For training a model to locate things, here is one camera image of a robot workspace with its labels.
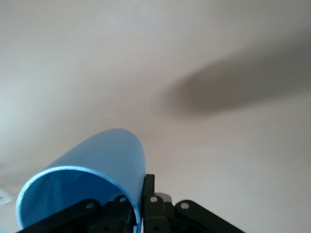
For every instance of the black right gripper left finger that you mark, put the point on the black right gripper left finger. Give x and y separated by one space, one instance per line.
73 213

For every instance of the blue plastic cup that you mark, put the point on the blue plastic cup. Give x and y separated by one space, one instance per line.
107 155

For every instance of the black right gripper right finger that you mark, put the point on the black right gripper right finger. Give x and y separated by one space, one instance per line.
155 213

